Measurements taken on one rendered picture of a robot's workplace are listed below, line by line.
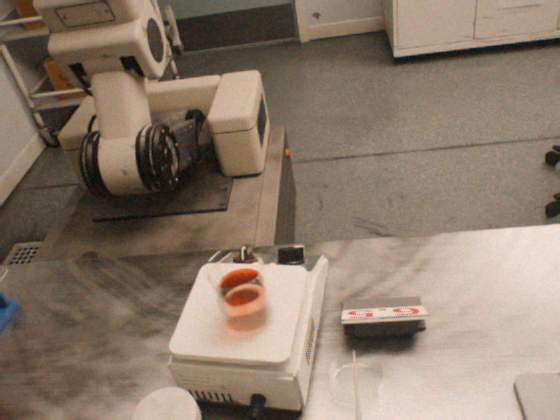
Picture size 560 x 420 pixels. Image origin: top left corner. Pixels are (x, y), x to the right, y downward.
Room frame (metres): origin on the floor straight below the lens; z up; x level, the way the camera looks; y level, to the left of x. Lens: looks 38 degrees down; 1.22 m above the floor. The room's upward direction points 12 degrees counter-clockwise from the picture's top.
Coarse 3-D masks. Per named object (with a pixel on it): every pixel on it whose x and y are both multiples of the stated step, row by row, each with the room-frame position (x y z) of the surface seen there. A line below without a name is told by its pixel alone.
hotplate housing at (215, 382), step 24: (312, 288) 0.37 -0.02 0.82; (312, 312) 0.35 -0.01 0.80; (312, 336) 0.33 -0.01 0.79; (192, 360) 0.31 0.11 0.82; (312, 360) 0.32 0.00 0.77; (192, 384) 0.30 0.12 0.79; (216, 384) 0.29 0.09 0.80; (240, 384) 0.28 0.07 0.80; (264, 384) 0.27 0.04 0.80; (288, 384) 0.27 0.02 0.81; (264, 408) 0.28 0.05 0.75; (288, 408) 0.27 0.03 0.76
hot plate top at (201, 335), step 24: (264, 264) 0.40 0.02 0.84; (192, 288) 0.38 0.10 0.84; (288, 288) 0.36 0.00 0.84; (192, 312) 0.35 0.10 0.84; (216, 312) 0.34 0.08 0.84; (288, 312) 0.33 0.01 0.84; (192, 336) 0.32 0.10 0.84; (216, 336) 0.31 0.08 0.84; (240, 336) 0.31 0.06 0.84; (264, 336) 0.30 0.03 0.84; (288, 336) 0.30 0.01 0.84; (216, 360) 0.29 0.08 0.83; (240, 360) 0.28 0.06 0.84; (264, 360) 0.28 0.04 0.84; (288, 360) 0.27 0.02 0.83
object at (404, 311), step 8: (344, 312) 0.37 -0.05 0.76; (352, 312) 0.37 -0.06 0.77; (360, 312) 0.36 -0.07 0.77; (368, 312) 0.36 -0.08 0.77; (376, 312) 0.36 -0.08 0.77; (384, 312) 0.35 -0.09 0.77; (392, 312) 0.35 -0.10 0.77; (400, 312) 0.35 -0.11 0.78; (408, 312) 0.34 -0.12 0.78; (416, 312) 0.34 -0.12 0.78; (424, 312) 0.34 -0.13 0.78
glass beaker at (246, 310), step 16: (208, 256) 0.34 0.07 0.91; (224, 256) 0.35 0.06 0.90; (240, 256) 0.35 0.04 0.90; (256, 256) 0.34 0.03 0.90; (208, 272) 0.33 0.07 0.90; (224, 272) 0.35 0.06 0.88; (224, 288) 0.31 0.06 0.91; (240, 288) 0.30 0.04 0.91; (256, 288) 0.31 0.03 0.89; (224, 304) 0.31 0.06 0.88; (240, 304) 0.31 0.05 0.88; (256, 304) 0.31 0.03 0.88; (224, 320) 0.32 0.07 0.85; (240, 320) 0.31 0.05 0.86; (256, 320) 0.31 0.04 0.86
